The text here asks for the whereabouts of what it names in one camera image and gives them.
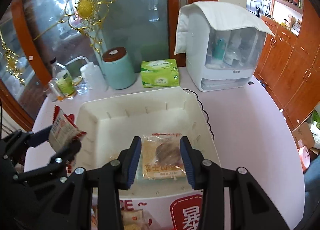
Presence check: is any small red white snack packet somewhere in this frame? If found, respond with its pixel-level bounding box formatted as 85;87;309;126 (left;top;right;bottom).
48;105;87;175

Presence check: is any large rice cake snack bag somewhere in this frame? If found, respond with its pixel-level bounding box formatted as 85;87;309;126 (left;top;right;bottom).
137;132;186;180

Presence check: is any mixed nut snack bag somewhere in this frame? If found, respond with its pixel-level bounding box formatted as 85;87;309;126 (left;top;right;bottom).
153;133;182;167

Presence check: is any white plastic storage bin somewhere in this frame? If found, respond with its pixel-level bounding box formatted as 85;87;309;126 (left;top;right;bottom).
73;86;221;199

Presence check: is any crispy rice snack bag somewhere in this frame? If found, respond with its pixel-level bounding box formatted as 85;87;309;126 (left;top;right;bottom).
121;209;153;230

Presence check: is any green label glass bottle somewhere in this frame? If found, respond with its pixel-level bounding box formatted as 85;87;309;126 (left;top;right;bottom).
50;58;77;99

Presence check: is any small glass jar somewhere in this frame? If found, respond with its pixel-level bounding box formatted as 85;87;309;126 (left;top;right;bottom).
72;76;88;95

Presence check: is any white squeeze bottle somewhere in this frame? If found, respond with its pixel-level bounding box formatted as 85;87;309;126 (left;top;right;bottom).
65;56;108;91

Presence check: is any teal ceramic jar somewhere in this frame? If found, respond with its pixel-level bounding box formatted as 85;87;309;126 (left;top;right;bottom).
103;47;137;90

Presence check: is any green tissue pack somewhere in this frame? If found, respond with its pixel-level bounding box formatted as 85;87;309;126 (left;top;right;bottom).
140;59;180;88

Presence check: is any white countertop appliance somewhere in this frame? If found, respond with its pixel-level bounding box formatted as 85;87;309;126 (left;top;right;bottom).
186;10;268;92

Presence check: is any pink plastic object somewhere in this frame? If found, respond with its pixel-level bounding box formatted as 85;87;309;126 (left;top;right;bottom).
298;146;311;172

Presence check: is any cardboard box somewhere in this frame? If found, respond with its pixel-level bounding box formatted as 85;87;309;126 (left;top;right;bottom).
292;122;315;149

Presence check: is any wooden cabinet with shelves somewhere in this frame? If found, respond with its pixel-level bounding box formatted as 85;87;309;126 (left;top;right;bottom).
254;0;319;130

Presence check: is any white cloth cover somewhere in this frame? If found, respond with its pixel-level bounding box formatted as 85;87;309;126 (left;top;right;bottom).
174;1;275;54

